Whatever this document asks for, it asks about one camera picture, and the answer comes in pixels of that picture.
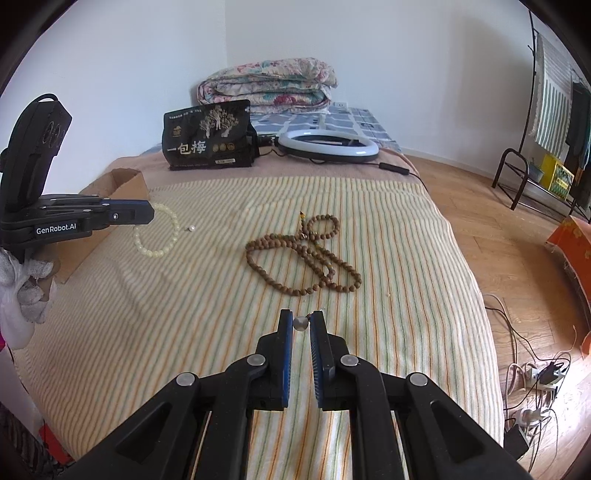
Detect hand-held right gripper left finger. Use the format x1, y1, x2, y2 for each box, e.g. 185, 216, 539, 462
60, 308, 295, 480

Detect yellow striped cloth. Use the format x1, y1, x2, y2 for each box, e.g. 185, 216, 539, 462
18, 178, 504, 480

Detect person's left hand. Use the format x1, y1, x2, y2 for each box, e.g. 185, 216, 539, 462
0, 249, 59, 325

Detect ring light cable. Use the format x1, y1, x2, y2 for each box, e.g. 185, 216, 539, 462
307, 157, 423, 181

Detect orange patterned cloth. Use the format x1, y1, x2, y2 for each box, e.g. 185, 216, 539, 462
546, 216, 591, 296

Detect red plastic item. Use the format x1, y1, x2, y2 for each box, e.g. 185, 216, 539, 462
39, 420, 70, 462

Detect white ring light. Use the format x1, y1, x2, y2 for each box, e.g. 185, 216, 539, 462
276, 128, 380, 163

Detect brown blanket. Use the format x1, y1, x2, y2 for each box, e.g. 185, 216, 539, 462
104, 148, 426, 190

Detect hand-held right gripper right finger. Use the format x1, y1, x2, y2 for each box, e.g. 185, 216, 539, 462
308, 310, 532, 480

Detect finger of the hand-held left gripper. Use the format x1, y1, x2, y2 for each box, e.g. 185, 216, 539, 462
89, 201, 156, 230
41, 194, 150, 211

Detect pale green bead bracelet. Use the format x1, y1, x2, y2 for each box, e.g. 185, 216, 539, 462
133, 203, 179, 257

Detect brown wooden bead necklace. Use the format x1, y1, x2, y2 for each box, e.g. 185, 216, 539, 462
245, 213, 363, 296

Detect dark hanging clothes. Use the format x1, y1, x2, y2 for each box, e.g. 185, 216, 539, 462
566, 80, 591, 208

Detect cardboard box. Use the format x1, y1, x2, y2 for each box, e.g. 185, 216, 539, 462
44, 168, 151, 296

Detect yellow box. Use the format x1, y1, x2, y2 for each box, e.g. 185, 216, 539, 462
540, 153, 575, 199

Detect black printed snack bag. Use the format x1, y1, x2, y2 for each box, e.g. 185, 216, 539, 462
163, 99, 258, 171

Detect black power adapter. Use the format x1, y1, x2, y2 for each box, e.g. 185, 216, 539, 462
505, 422, 530, 459

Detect white power strip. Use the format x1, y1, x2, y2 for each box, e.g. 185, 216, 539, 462
512, 406, 550, 428
508, 362, 566, 393

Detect power strips with cables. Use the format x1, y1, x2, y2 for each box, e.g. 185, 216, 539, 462
482, 293, 591, 467

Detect black metal clothes rack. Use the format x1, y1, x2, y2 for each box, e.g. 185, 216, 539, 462
492, 11, 591, 217

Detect green striped towel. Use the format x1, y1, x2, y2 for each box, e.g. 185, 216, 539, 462
530, 34, 578, 160

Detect folded floral quilt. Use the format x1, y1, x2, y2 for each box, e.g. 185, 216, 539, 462
197, 57, 338, 115

